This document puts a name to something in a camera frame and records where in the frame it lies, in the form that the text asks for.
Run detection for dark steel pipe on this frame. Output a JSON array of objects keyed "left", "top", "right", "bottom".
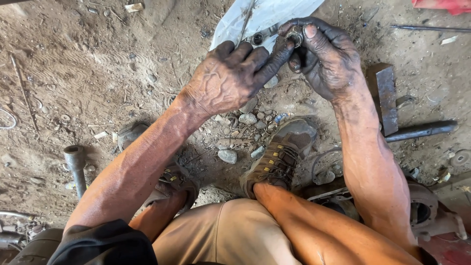
[{"left": 384, "top": 119, "right": 459, "bottom": 143}]

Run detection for red painted metal panel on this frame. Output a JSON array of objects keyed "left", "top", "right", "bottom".
[{"left": 419, "top": 232, "right": 471, "bottom": 265}]

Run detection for small greasy metal nut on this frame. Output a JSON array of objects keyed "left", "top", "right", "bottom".
[{"left": 286, "top": 26, "right": 304, "bottom": 48}]

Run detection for thin wire ring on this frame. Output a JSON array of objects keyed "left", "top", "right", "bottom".
[{"left": 0, "top": 107, "right": 18, "bottom": 130}]

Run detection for person's beige shorts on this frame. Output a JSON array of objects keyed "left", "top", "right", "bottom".
[{"left": 152, "top": 199, "right": 302, "bottom": 265}]

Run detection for rusty flat steel bar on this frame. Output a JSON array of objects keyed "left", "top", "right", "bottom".
[{"left": 365, "top": 63, "right": 399, "bottom": 137}]

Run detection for round metal disc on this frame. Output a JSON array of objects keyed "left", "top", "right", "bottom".
[{"left": 450, "top": 149, "right": 471, "bottom": 168}]

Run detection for person's brown left shoe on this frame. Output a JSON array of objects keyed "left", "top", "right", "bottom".
[{"left": 117, "top": 121, "right": 200, "bottom": 211}]

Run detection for heap of scrap metal parts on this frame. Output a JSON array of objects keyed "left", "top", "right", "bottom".
[{"left": 0, "top": 210, "right": 48, "bottom": 252}]

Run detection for black rubber tyre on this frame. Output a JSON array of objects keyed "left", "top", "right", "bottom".
[{"left": 7, "top": 228, "right": 64, "bottom": 265}]

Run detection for rusty metal hub housing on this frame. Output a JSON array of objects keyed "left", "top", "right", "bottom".
[{"left": 406, "top": 180, "right": 469, "bottom": 241}]

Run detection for person's left leg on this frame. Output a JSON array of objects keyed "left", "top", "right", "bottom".
[{"left": 129, "top": 191, "right": 189, "bottom": 243}]

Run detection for person's right hand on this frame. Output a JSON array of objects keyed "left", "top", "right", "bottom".
[{"left": 277, "top": 16, "right": 364, "bottom": 104}]

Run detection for black rubber ring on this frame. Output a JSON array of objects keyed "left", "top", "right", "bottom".
[{"left": 311, "top": 147, "right": 343, "bottom": 183}]

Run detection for thin metal rod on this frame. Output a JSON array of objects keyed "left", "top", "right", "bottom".
[{"left": 235, "top": 0, "right": 257, "bottom": 48}]

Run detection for red metal object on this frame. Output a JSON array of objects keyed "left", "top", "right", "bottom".
[{"left": 411, "top": 0, "right": 471, "bottom": 16}]

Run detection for white plastic sheet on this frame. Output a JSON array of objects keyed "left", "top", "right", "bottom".
[{"left": 210, "top": 0, "right": 325, "bottom": 54}]

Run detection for heap of grey stones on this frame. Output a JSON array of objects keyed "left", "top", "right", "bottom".
[{"left": 213, "top": 75, "right": 281, "bottom": 165}]

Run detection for person's brown right shoe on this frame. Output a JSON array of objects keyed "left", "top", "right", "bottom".
[{"left": 240, "top": 119, "right": 318, "bottom": 200}]

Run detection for long thin steel rod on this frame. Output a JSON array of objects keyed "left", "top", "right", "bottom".
[{"left": 389, "top": 24, "right": 471, "bottom": 33}]

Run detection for person's black shirt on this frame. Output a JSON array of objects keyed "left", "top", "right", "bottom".
[{"left": 47, "top": 219, "right": 159, "bottom": 265}]

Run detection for grey metal pipe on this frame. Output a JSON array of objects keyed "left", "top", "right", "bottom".
[{"left": 64, "top": 145, "right": 88, "bottom": 200}]

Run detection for person's left hand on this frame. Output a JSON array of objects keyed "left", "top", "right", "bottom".
[{"left": 180, "top": 40, "right": 296, "bottom": 126}]

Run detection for thin wooden stick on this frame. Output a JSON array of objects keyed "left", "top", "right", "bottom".
[{"left": 10, "top": 54, "right": 40, "bottom": 134}]

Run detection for greasy metal machine part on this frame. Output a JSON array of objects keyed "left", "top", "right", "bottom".
[{"left": 302, "top": 177, "right": 360, "bottom": 222}]

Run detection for person's brown shoe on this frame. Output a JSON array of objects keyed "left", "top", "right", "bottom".
[
  {"left": 117, "top": 121, "right": 200, "bottom": 211},
  {"left": 240, "top": 119, "right": 318, "bottom": 200}
]

